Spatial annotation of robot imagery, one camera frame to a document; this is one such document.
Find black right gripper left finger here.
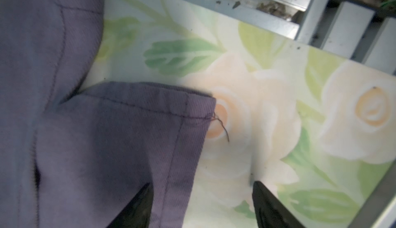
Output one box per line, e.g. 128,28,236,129
107,183,154,228

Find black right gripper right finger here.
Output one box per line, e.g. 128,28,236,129
252,181,305,228

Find aluminium front rail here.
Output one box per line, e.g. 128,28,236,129
184,0,396,74

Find purple trousers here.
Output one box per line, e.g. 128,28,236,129
1,0,216,228

